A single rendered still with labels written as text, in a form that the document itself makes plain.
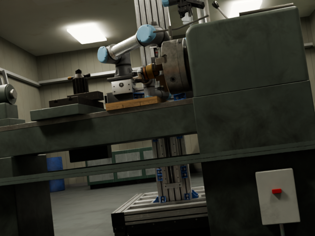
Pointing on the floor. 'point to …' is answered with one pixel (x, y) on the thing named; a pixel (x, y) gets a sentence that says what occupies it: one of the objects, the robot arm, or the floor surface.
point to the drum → (52, 164)
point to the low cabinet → (147, 152)
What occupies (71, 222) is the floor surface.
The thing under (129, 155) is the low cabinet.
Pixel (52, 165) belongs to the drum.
